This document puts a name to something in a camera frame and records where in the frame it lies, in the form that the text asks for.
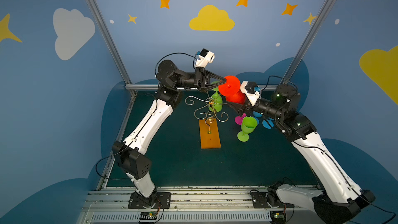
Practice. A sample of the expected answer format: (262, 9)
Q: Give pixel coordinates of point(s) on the horizontal aluminium back rail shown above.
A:
(154, 87)

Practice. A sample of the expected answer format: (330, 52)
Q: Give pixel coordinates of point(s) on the blue wine glass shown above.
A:
(268, 123)
(257, 116)

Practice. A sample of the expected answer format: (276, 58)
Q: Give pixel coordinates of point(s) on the orange wooden rack base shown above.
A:
(209, 134)

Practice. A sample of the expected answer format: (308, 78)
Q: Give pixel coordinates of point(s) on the left aluminium corner post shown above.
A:
(118, 106)

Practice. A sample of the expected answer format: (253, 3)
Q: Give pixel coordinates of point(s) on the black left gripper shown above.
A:
(199, 79)

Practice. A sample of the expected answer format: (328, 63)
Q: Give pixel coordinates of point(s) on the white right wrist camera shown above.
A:
(252, 91)

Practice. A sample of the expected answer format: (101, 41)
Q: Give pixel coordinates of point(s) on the red wine glass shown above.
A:
(231, 90)

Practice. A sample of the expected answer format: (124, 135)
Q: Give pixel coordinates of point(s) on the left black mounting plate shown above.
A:
(156, 200)

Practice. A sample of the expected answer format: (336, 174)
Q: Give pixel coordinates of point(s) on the right aluminium corner post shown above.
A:
(309, 38)

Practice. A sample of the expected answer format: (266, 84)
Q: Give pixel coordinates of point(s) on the right small circuit board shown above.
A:
(278, 217)

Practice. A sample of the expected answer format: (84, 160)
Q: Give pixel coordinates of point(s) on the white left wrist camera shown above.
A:
(204, 57)

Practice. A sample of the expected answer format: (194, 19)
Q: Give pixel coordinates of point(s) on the aluminium corner post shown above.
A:
(309, 38)
(118, 106)

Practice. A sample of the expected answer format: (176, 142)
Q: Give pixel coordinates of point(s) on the gold wire glass rack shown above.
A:
(204, 112)

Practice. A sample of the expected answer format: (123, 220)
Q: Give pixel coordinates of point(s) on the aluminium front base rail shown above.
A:
(189, 205)

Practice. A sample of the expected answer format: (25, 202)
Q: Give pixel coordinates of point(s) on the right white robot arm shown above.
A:
(341, 199)

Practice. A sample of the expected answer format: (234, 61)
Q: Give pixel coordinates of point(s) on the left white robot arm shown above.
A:
(130, 154)

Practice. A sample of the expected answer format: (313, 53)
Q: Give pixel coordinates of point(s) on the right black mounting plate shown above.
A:
(260, 200)

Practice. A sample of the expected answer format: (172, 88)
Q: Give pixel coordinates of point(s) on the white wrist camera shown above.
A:
(252, 91)
(204, 57)

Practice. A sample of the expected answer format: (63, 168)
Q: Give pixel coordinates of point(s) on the small circuit board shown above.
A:
(278, 217)
(147, 217)

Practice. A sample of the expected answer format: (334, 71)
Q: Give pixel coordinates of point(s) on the left small circuit board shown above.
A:
(147, 217)

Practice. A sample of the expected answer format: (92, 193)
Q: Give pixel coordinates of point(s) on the black mounting plate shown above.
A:
(156, 200)
(260, 200)

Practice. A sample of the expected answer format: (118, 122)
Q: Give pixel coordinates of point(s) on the green wine glass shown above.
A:
(248, 125)
(216, 102)

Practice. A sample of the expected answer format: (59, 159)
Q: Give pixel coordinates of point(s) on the pink wine glass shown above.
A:
(239, 119)

